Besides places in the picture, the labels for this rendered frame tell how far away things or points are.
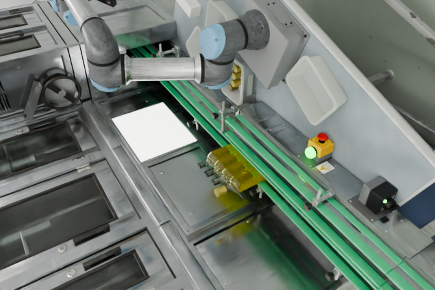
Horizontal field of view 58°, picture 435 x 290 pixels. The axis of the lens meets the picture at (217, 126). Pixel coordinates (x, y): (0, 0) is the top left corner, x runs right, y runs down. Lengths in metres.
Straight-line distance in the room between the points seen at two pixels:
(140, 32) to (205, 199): 1.09
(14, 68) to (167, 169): 0.96
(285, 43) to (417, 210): 0.73
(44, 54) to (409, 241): 1.85
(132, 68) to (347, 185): 0.89
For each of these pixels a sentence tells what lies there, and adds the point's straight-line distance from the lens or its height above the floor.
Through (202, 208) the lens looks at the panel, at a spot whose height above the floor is 1.19.
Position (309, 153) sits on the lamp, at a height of 0.85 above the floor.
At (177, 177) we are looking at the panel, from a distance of 1.84.
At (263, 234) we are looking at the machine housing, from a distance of 1.69.
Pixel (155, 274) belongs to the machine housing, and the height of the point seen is 1.49.
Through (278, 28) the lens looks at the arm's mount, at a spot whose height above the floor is 0.85.
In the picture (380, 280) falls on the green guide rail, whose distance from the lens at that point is 1.41.
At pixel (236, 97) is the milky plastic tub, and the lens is 1.90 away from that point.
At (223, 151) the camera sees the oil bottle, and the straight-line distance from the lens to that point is 1.74.
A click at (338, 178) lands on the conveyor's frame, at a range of 1.51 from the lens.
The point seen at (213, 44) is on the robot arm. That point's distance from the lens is 1.40.
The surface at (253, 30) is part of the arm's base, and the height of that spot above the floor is 0.91.
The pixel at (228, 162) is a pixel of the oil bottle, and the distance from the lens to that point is 1.69.
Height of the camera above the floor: 1.74
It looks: 25 degrees down
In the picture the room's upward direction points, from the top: 111 degrees counter-clockwise
